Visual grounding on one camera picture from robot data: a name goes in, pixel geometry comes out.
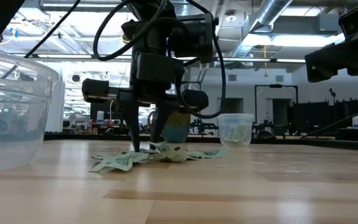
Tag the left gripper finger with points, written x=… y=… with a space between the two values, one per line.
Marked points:
x=157 y=121
x=134 y=124

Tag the black background robot arm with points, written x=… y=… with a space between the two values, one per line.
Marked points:
x=205 y=126

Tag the olive and teal ceramic mug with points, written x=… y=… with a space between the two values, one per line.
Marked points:
x=179 y=130

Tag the black lamp on stand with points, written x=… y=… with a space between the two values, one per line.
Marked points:
x=332 y=92

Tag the black computer monitor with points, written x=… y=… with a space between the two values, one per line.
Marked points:
x=104 y=112

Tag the white plastic bottle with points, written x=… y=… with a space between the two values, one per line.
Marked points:
x=100 y=118
x=356 y=123

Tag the black partition panel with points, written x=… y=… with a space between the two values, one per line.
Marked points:
x=343 y=113
x=315 y=115

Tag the clear round plastic container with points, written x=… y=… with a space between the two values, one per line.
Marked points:
x=11 y=124
x=225 y=119

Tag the long LED light bar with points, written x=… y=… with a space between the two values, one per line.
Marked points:
x=244 y=59

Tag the round ceiling fixture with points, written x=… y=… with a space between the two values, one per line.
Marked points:
x=230 y=18

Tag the grey rectangular air duct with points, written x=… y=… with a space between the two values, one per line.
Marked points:
x=306 y=23

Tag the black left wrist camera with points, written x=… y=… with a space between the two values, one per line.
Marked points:
x=194 y=37

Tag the black gantry frame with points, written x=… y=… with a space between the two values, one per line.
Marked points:
x=275 y=85

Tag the black aluminium table frame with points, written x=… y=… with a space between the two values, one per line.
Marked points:
x=73 y=136

